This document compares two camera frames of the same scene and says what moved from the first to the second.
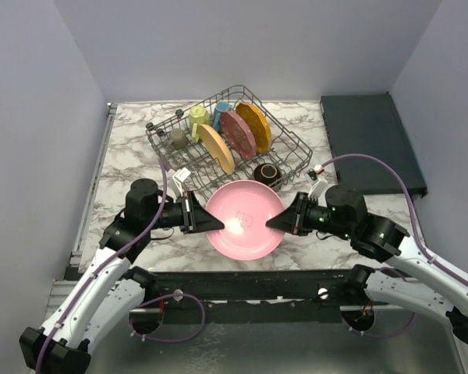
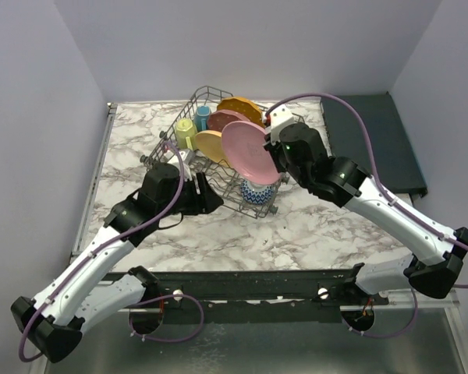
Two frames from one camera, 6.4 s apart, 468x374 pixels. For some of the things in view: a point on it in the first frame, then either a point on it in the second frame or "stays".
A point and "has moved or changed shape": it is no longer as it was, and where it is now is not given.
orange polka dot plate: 258,125 -> 244,106
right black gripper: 288,220 -> 273,146
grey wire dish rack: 224,137 has moved or changed shape
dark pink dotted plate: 238,135 -> 218,119
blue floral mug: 221,106 -> 201,118
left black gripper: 196,218 -> 204,202
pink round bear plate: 244,207 -> 243,143
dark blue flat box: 369,124 stays
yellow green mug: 198,115 -> 186,134
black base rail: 252,297 stays
